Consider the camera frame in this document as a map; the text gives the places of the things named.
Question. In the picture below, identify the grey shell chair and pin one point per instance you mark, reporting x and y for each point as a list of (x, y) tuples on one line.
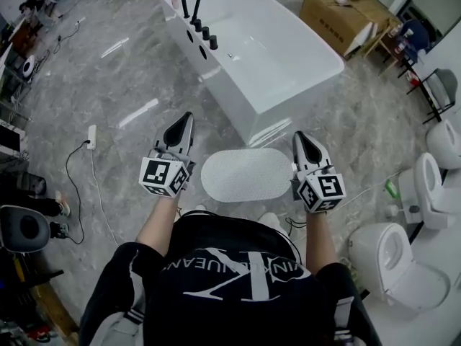
[(23, 227)]

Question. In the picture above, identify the brown cardboard box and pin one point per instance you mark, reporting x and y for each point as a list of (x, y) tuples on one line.
[(335, 20)]

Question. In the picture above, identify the white bathtub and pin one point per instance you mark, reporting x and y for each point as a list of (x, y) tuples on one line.
[(266, 70)]

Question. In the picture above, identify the person's left forearm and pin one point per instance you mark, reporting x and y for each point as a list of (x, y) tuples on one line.
[(158, 222)]

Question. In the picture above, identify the green bottle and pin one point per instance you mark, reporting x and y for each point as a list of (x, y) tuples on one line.
[(392, 187)]

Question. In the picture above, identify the white toilet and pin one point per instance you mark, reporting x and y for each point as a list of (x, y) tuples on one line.
[(444, 142), (392, 258), (428, 189)]

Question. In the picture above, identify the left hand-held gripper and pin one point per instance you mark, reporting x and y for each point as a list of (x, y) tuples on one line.
[(162, 175)]

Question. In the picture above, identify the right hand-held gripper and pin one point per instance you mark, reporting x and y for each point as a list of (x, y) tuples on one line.
[(324, 189)]

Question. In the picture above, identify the white power strip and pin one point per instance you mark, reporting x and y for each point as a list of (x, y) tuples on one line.
[(91, 137)]

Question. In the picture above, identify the wooden stool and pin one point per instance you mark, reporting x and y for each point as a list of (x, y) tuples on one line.
[(387, 45)]

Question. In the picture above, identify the person's black printed shirt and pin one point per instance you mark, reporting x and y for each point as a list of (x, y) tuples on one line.
[(234, 287)]

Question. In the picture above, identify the black faucet knob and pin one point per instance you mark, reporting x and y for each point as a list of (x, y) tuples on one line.
[(214, 42), (197, 25), (205, 32)]

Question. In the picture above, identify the person's right forearm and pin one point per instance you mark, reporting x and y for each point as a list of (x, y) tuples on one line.
[(322, 240)]

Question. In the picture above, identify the black hand shower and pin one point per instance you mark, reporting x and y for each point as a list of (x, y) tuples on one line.
[(184, 5)]

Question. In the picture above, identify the white oval bath mat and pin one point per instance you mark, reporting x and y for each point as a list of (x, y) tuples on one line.
[(246, 175)]

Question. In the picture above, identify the blue chair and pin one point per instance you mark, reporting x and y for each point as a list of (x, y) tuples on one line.
[(417, 34)]

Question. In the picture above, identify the black frame chair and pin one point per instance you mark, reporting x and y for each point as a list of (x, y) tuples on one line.
[(444, 85)]

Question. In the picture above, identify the person's white shoe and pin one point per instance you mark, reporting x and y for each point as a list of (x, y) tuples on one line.
[(194, 210), (273, 222)]

